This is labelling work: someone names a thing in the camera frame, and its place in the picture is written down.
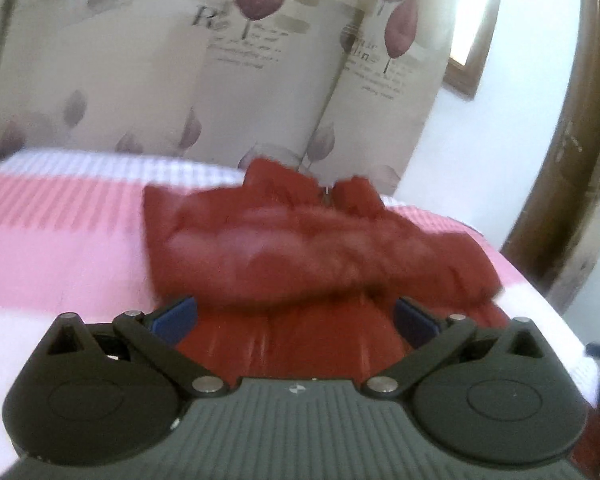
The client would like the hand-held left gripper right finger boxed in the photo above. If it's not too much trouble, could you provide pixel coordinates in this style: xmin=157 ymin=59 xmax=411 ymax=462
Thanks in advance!
xmin=362 ymin=297 xmax=556 ymax=401

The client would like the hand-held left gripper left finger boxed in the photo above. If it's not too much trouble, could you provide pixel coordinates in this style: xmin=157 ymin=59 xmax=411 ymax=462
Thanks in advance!
xmin=45 ymin=297 xmax=228 ymax=399

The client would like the red jacket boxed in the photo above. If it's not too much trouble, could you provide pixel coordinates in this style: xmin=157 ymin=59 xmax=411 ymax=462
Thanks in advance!
xmin=142 ymin=158 xmax=513 ymax=386

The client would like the pink striped bed sheet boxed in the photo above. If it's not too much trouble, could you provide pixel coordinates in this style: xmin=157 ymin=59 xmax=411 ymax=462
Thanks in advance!
xmin=0 ymin=149 xmax=600 ymax=461

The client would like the tulip print curtain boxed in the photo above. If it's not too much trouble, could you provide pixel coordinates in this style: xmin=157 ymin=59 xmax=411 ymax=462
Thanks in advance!
xmin=0 ymin=0 xmax=473 ymax=196

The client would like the brown wooden door frame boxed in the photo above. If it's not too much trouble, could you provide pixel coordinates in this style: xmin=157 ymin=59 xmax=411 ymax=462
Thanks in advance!
xmin=500 ymin=0 xmax=600 ymax=317

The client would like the window with wooden frame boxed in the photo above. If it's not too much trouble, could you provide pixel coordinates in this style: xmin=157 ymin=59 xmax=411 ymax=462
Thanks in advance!
xmin=442 ymin=0 xmax=510 ymax=101

